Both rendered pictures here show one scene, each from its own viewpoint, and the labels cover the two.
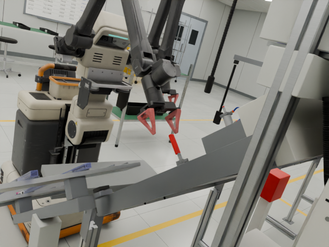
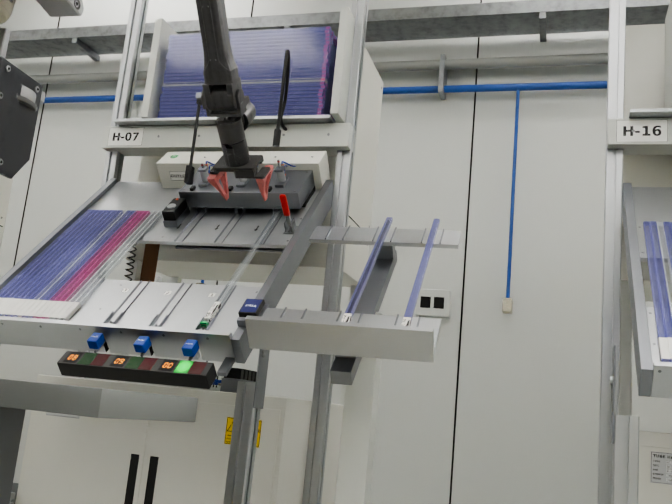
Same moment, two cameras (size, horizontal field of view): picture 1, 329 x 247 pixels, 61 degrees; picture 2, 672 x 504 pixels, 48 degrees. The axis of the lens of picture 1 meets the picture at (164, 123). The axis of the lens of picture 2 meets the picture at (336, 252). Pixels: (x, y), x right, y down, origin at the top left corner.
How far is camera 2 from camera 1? 2.30 m
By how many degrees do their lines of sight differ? 120
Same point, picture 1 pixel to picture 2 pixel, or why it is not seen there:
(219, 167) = (323, 212)
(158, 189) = (298, 257)
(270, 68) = (350, 137)
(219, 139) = (304, 191)
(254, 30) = not seen: outside the picture
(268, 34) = (340, 113)
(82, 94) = (12, 125)
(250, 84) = not seen: outside the picture
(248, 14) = not seen: outside the picture
